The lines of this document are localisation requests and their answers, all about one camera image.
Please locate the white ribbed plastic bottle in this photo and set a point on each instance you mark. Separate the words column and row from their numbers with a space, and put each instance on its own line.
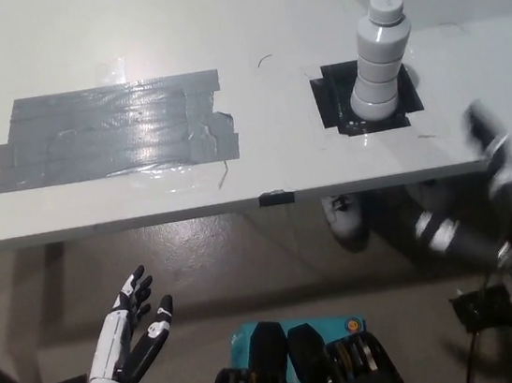
column 379, row 71

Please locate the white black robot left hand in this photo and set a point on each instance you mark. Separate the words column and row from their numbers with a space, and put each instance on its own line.
column 111, row 343

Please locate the grey duct tape patch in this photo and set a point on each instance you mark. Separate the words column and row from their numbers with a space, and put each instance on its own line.
column 111, row 135

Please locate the black teal robot body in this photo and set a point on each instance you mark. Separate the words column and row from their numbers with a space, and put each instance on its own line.
column 308, row 373

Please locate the small black tape piece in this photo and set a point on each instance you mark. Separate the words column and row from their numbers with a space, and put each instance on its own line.
column 277, row 197

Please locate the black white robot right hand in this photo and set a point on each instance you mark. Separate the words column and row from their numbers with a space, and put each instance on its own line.
column 489, row 132

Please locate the white object below table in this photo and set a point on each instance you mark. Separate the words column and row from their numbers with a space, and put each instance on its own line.
column 347, row 219

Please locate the black tape square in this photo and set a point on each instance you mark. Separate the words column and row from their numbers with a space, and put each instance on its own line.
column 332, row 106

